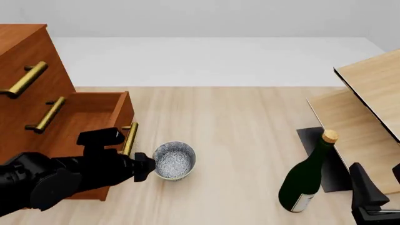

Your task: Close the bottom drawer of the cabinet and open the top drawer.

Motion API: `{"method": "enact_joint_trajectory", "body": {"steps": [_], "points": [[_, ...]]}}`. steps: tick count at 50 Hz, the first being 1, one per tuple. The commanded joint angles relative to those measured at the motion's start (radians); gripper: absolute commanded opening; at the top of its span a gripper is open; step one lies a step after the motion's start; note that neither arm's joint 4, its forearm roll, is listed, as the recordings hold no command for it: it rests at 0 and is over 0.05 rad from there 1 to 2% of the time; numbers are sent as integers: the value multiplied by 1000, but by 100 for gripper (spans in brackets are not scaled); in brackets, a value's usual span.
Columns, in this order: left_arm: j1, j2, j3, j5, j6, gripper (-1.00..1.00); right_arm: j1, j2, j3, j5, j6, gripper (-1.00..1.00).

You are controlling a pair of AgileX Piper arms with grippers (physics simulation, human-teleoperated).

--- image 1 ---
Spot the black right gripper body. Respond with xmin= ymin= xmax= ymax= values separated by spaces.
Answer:
xmin=351 ymin=202 xmax=400 ymax=225

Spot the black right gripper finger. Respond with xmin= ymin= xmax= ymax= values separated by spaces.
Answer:
xmin=349 ymin=161 xmax=391 ymax=208
xmin=391 ymin=163 xmax=400 ymax=186

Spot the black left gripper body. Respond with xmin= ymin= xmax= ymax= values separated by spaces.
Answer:
xmin=133 ymin=151 xmax=157 ymax=183

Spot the wooden cabinet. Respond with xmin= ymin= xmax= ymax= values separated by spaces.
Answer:
xmin=0 ymin=22 xmax=136 ymax=202

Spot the blue patterned bowl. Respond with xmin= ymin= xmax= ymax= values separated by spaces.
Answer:
xmin=151 ymin=140 xmax=198 ymax=182

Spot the dark green corked bottle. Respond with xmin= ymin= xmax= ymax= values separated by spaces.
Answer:
xmin=277 ymin=129 xmax=339 ymax=214

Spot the pale wooden shelf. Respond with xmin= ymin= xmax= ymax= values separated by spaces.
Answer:
xmin=306 ymin=48 xmax=400 ymax=195

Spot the black flat mat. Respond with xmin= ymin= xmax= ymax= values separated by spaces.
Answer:
xmin=296 ymin=126 xmax=356 ymax=193

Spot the short brass handle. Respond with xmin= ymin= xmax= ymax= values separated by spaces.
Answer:
xmin=121 ymin=121 xmax=139 ymax=157

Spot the wooden drawer, short brass handle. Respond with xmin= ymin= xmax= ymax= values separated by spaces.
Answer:
xmin=37 ymin=91 xmax=136 ymax=202

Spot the medium brass handle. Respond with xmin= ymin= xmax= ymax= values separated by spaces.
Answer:
xmin=24 ymin=96 xmax=67 ymax=135

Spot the wooden drawer, medium brass handle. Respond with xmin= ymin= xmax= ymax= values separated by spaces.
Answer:
xmin=0 ymin=90 xmax=76 ymax=163

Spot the long brass handle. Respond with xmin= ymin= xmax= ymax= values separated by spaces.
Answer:
xmin=0 ymin=61 xmax=49 ymax=99

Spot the wooden drawer, long brass handle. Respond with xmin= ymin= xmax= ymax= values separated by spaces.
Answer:
xmin=0 ymin=26 xmax=76 ymax=113

